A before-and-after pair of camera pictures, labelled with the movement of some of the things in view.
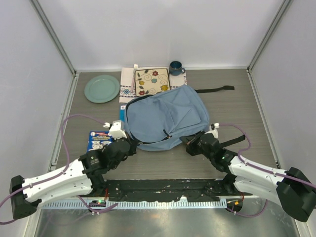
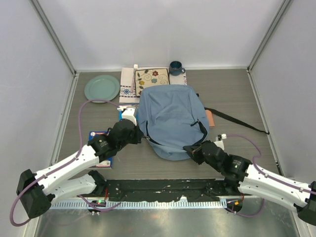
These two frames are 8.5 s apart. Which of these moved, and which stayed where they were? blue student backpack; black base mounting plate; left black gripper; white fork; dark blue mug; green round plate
Moved: blue student backpack; left black gripper
Stayed: black base mounting plate; white fork; green round plate; dark blue mug
